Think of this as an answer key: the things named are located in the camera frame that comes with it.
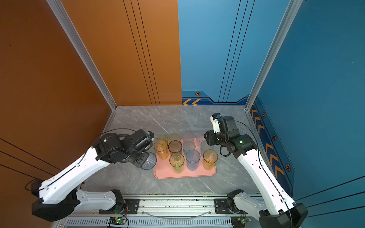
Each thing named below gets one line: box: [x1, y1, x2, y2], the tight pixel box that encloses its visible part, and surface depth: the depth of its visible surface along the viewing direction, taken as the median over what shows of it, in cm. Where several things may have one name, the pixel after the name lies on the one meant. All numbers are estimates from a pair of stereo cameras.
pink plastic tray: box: [154, 138, 217, 180], surface depth 86 cm
